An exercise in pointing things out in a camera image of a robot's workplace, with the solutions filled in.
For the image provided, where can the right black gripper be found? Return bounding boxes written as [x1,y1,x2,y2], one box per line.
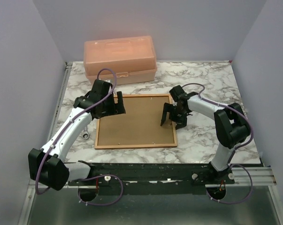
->
[162,102,188,130]

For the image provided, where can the brown fibreboard backing board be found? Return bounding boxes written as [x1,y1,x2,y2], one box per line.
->
[97,96,176,147]

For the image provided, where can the orange wooden picture frame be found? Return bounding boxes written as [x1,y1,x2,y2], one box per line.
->
[94,93,179,150]

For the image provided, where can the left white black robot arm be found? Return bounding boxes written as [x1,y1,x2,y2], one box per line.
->
[28,79,125,190]

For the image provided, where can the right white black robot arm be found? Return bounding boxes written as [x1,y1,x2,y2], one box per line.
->
[161,85,253,184]

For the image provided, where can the silver combination wrench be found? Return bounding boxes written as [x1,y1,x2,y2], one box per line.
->
[82,126,90,140]

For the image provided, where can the translucent orange plastic toolbox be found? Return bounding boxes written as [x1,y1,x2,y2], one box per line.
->
[83,36,157,85]

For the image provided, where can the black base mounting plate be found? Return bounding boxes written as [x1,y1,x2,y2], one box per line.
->
[38,161,236,195]

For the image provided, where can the aluminium extrusion rail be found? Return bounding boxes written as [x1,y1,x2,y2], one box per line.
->
[28,166,277,188]

